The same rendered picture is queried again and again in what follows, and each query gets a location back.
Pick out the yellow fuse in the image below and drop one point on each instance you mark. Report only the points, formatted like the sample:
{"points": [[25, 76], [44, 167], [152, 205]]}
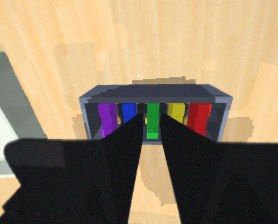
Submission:
{"points": [[176, 111]]}

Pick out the green fuse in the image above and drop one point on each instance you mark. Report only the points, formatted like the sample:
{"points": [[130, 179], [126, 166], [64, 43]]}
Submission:
{"points": [[152, 120]]}

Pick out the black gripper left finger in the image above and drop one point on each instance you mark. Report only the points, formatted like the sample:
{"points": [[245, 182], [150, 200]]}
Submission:
{"points": [[111, 163]]}

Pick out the blue fuse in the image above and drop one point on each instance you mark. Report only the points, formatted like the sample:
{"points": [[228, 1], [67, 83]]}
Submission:
{"points": [[129, 111]]}

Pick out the grey fuse block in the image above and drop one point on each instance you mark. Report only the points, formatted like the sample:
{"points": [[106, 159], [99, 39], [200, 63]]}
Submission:
{"points": [[206, 107]]}

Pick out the grey open tray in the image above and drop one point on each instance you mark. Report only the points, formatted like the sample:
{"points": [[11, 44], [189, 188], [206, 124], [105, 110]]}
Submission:
{"points": [[17, 119]]}

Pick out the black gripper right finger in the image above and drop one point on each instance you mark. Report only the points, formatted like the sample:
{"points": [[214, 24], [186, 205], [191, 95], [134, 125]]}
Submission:
{"points": [[200, 168]]}

